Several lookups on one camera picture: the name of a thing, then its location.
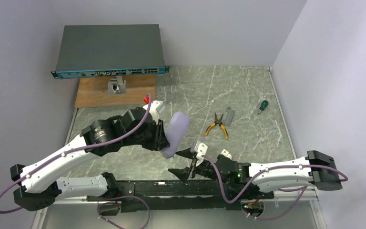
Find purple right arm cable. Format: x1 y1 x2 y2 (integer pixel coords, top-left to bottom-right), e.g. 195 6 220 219
202 154 349 221

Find wooden board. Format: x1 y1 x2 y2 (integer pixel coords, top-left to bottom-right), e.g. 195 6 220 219
74 74 156 108

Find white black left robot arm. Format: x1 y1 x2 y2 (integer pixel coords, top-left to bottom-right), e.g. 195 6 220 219
10 101 170 211

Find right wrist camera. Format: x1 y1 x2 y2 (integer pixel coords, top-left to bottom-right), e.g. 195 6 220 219
194 142 208 160

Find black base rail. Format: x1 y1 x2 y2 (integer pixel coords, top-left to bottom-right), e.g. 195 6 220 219
115 180 274 213

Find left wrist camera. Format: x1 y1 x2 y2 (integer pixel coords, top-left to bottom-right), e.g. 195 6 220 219
143 100 165 122

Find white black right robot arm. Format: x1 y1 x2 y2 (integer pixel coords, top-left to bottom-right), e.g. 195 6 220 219
168 147 342 194

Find green handled screwdriver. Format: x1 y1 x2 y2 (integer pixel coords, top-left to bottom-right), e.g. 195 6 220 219
258 100 269 114

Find grey metal stand bracket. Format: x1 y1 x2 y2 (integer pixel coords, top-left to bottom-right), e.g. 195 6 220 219
107 76 126 95

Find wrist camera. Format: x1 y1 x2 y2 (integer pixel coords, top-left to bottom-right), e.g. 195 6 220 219
143 100 165 122
194 142 208 160

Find yellow handled pliers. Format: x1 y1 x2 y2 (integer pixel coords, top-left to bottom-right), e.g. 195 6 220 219
205 112 229 140

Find grey network switch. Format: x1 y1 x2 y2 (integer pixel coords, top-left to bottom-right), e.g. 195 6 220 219
51 24 170 79

